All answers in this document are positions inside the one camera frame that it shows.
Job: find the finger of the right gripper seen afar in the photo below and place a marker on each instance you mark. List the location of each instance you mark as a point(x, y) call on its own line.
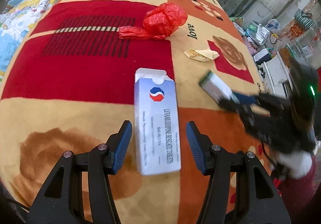
point(240, 103)

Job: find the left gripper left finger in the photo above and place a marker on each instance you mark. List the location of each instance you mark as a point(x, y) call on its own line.
point(60, 198)

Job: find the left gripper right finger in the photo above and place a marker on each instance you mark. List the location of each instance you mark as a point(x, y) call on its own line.
point(239, 189)

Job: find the grey white box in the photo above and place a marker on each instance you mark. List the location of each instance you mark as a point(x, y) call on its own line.
point(216, 88)

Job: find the white box with logo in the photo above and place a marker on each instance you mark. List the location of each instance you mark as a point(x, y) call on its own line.
point(157, 137)

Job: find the gloved right hand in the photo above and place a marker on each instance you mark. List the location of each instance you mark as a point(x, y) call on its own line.
point(295, 165)

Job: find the white tv cabinet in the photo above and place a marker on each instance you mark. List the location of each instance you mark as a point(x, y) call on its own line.
point(275, 77)

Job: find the silver foil bag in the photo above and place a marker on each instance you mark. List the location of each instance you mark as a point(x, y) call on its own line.
point(258, 32)

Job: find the striped tote bag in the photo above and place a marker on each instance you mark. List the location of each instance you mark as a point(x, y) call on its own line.
point(304, 19)

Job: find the orange red floral blanket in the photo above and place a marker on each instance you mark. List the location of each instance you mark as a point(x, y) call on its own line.
point(70, 85)

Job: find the red crumpled plastic bag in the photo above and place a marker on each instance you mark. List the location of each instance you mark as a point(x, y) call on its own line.
point(158, 24)

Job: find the colourful baby blanket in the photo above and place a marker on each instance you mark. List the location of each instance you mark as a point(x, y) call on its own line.
point(17, 20)

